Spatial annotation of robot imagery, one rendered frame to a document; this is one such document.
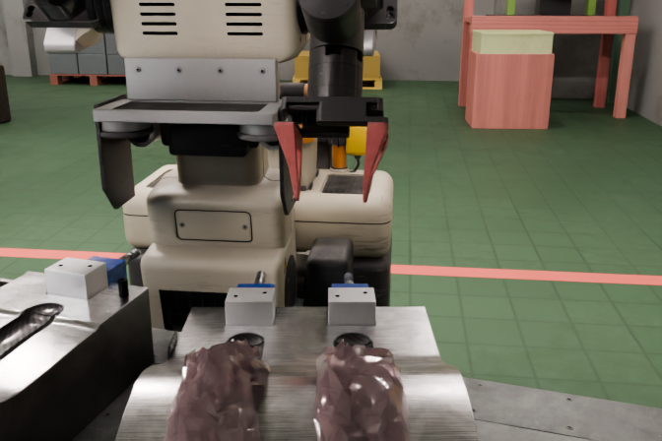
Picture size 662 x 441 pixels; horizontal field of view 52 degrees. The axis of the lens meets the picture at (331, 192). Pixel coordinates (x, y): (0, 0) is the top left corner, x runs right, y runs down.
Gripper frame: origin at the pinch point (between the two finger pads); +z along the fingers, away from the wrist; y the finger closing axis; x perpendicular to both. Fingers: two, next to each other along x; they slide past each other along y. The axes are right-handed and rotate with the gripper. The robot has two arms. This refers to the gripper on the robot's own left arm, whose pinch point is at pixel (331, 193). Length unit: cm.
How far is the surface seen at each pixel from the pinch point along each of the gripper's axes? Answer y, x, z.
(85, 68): -397, 739, -283
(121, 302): -20.8, -0.1, 11.8
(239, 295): -9.7, 4.2, 10.6
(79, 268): -25.9, 0.5, 8.4
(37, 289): -30.8, 1.7, 10.8
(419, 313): 9.4, 8.2, 11.7
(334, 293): 0.3, 5.5, 10.0
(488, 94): 87, 518, -181
